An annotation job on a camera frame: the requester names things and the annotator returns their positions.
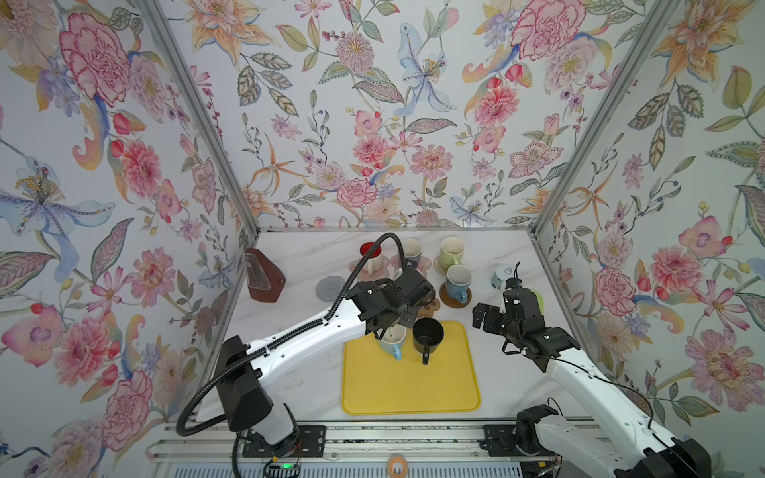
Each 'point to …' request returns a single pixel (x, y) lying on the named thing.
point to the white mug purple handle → (412, 250)
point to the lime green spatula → (541, 301)
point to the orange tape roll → (397, 458)
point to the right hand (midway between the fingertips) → (487, 311)
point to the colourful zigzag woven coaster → (437, 266)
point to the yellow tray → (374, 382)
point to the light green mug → (451, 252)
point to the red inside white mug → (375, 262)
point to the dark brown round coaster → (452, 302)
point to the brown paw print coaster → (428, 309)
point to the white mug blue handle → (458, 277)
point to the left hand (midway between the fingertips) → (409, 309)
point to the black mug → (427, 334)
